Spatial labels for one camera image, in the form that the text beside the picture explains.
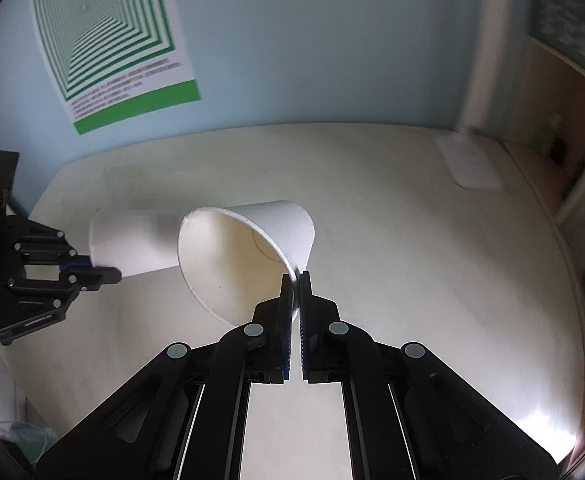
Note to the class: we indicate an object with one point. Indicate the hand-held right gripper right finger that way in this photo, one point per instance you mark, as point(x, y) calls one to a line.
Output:
point(315, 340)

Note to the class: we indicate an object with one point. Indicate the white desk lamp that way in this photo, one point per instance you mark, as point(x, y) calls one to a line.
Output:
point(472, 165)

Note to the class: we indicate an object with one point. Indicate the white paper cup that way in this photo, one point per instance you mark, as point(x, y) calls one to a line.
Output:
point(282, 225)
point(132, 245)

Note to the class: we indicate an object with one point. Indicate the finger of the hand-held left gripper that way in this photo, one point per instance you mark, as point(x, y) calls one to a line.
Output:
point(75, 263)
point(95, 276)

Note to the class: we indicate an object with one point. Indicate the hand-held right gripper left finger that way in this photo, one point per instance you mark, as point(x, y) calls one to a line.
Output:
point(280, 340)

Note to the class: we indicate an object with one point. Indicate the green striped wall poster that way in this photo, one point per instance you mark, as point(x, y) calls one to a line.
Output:
point(107, 35)

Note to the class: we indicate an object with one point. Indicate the wooden bookshelf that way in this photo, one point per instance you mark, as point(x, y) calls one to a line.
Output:
point(572, 85)

